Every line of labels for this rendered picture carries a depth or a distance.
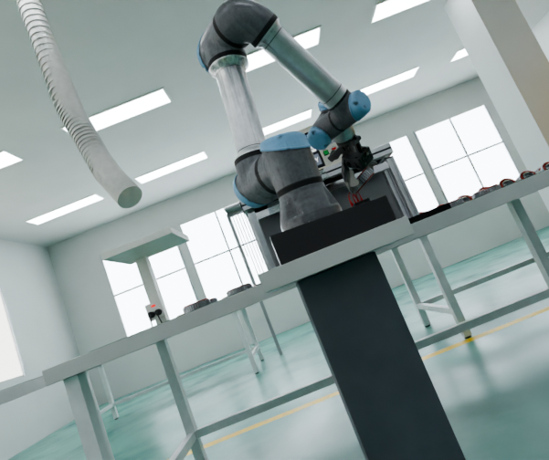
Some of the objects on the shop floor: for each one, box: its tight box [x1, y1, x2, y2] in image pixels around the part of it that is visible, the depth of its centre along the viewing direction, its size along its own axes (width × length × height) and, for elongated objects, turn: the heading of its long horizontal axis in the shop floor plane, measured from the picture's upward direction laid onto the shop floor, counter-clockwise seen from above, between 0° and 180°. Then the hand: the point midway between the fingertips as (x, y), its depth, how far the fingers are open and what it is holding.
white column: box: [444, 0, 549, 244], centre depth 468 cm, size 50×45×330 cm
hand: (361, 181), depth 151 cm, fingers closed on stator, 13 cm apart
